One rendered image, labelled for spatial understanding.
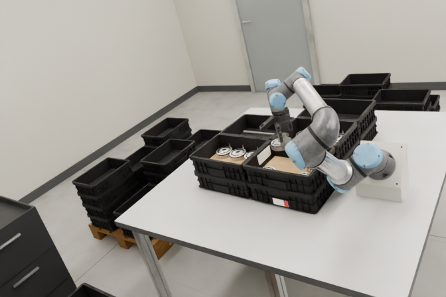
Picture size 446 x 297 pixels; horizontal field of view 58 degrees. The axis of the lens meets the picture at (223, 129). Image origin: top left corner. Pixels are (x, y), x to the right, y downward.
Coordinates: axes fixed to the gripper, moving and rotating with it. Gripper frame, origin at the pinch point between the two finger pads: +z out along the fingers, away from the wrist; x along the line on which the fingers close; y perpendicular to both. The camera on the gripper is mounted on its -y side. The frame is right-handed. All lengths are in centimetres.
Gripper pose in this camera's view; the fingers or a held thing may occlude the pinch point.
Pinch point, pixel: (281, 145)
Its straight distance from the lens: 211.7
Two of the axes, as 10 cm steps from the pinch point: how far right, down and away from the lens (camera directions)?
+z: 2.4, 8.9, 3.9
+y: 9.7, -2.4, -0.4
